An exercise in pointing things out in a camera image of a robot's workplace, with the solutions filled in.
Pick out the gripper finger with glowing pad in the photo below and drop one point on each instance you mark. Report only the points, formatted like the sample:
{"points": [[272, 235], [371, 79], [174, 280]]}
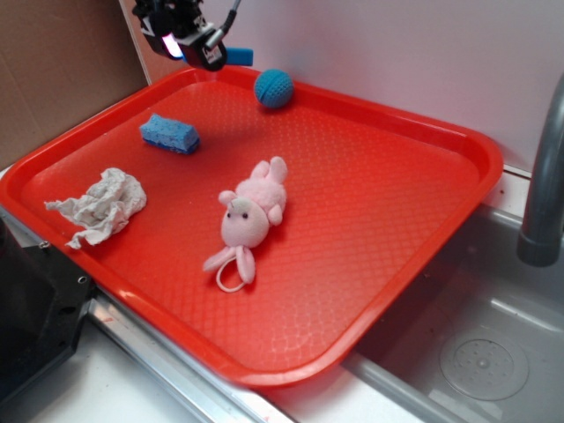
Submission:
{"points": [[197, 54], [158, 26]]}

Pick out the blue rectangular block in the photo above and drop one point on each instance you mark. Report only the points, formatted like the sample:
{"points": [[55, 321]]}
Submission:
{"points": [[239, 56]]}

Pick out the blue knitted ball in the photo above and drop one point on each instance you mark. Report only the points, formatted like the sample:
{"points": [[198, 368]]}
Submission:
{"points": [[273, 88]]}

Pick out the blue sponge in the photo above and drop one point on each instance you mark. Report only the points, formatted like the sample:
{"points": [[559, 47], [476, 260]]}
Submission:
{"points": [[170, 135]]}

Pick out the pink plush bunny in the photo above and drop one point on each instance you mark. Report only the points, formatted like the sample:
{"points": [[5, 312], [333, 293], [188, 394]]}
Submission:
{"points": [[252, 209]]}

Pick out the crumpled white paper towel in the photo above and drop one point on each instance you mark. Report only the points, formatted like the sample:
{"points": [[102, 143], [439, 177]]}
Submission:
{"points": [[104, 210]]}

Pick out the red plastic tray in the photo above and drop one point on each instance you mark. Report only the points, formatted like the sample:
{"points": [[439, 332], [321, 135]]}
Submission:
{"points": [[263, 242]]}

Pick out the grey sink faucet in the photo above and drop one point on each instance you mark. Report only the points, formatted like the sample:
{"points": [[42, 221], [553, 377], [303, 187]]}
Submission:
{"points": [[541, 232]]}

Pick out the grey sink basin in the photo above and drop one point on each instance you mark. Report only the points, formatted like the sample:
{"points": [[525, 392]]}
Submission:
{"points": [[476, 282]]}

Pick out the round sink drain cover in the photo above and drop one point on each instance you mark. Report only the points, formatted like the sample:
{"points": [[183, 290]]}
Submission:
{"points": [[484, 365]]}

